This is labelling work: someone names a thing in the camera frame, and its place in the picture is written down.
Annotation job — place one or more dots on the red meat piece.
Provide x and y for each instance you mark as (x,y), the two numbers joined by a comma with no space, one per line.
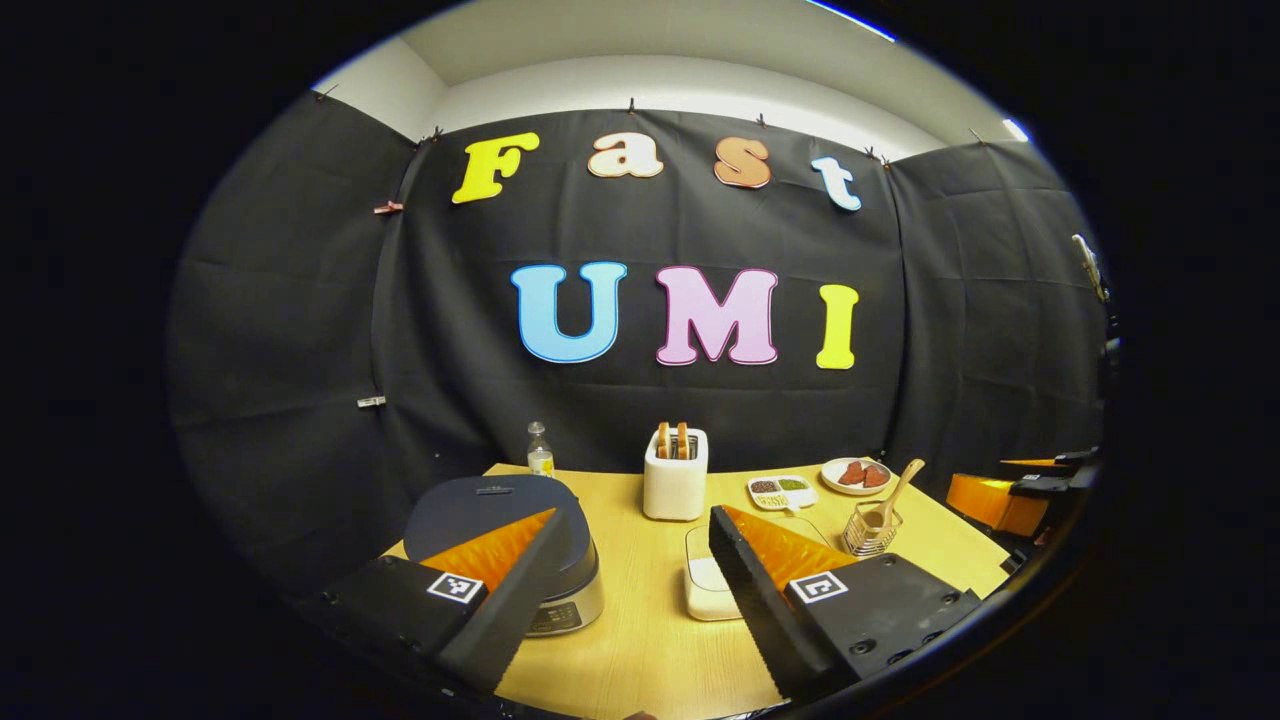
(852,473)
(876,476)

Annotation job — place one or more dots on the dark rice cooker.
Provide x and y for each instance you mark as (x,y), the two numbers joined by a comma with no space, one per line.
(470,505)

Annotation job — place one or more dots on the wooden spoon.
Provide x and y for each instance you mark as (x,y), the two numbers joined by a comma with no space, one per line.
(895,492)

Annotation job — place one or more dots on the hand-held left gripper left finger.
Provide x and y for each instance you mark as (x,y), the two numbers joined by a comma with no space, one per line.
(515,610)

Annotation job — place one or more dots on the black backdrop cloth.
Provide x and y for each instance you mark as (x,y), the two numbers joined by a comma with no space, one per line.
(480,400)

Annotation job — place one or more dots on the clear rice container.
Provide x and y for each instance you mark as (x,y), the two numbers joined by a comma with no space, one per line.
(705,580)

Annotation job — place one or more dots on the copper cloth clip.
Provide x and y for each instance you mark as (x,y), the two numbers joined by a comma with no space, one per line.
(388,207)

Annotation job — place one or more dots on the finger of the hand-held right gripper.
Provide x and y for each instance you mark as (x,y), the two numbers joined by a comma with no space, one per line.
(1050,482)
(990,503)

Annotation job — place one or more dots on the white round plate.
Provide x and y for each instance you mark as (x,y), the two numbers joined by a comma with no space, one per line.
(832,480)

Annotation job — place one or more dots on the white toaster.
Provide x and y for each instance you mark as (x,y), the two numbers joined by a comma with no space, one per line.
(675,490)

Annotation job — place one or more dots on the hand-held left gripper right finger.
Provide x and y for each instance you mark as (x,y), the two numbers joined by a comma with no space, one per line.
(755,610)

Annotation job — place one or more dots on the toasted bread slice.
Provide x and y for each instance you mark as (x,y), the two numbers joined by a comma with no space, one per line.
(663,440)
(682,440)

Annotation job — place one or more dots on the small glass bottle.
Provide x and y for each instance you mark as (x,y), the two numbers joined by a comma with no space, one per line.
(541,458)

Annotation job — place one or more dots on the white divided bean dish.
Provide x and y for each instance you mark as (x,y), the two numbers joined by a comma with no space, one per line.
(782,490)

